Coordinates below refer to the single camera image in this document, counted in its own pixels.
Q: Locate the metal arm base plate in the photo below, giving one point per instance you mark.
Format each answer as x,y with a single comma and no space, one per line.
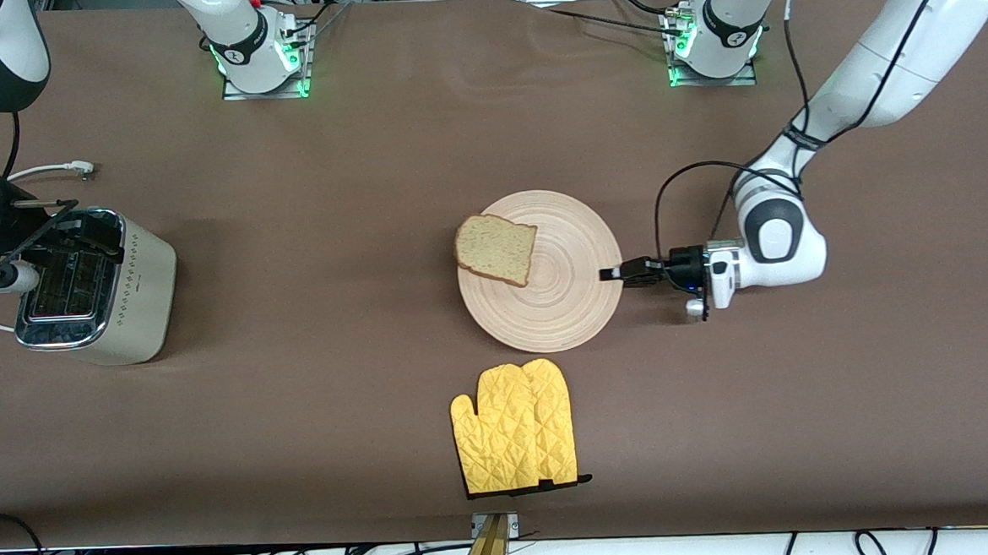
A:
306,63
716,82

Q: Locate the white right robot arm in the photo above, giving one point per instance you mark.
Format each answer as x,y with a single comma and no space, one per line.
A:
236,37

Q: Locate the brown-crusted bread slice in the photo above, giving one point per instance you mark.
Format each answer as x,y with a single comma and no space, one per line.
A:
497,248

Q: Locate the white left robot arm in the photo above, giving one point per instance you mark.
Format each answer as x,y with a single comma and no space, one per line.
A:
897,62

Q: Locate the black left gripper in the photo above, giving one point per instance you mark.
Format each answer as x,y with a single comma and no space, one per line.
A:
683,268

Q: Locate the round light wooden plate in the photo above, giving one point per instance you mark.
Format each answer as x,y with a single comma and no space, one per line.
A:
562,291

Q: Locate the small metal mounting bracket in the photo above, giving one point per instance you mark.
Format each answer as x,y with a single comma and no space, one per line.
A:
514,523

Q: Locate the cream and chrome toaster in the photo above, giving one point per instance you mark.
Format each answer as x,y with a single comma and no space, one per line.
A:
144,287

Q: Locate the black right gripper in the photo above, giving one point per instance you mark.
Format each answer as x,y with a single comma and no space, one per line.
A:
11,225

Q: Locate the yellow quilted oven mitt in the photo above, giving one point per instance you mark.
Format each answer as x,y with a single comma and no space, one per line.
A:
557,426
498,429

